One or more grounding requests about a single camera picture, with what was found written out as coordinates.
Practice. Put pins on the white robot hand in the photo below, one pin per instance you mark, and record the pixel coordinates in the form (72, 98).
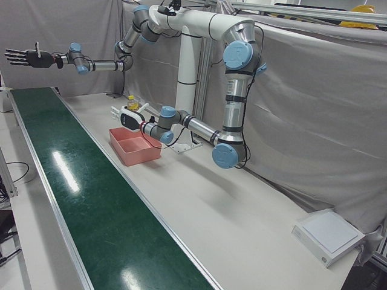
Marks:
(128, 120)

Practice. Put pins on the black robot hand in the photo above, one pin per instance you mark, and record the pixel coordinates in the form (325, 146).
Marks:
(40, 59)

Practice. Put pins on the orange juice bottle yellow cap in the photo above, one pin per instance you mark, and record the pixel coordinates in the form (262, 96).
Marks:
(132, 104)

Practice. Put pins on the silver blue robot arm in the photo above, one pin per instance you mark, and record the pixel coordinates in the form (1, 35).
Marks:
(232, 111)
(106, 65)

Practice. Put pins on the pink plastic basket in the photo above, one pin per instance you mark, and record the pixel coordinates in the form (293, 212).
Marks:
(142, 157)

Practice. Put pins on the green conveyor belt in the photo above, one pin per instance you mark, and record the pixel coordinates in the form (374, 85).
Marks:
(90, 181)

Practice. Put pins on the white robot torso column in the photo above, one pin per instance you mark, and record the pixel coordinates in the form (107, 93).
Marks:
(186, 75)

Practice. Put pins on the aluminium profile leg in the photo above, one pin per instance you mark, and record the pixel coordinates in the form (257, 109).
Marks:
(7, 175)

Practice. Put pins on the aluminium overhead beam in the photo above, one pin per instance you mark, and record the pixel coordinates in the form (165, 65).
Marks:
(302, 11)

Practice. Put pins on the grey fabric curtain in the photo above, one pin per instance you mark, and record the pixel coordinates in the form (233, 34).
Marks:
(332, 90)

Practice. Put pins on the flat white box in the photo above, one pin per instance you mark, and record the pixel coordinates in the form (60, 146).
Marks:
(329, 232)

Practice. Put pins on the yellow hard hat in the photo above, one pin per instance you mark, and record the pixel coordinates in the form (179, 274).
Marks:
(358, 24)
(362, 8)

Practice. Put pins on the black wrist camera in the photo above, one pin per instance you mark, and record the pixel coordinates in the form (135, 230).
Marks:
(59, 62)
(152, 118)

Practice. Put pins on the black head camera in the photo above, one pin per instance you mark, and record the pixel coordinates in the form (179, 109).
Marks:
(166, 10)

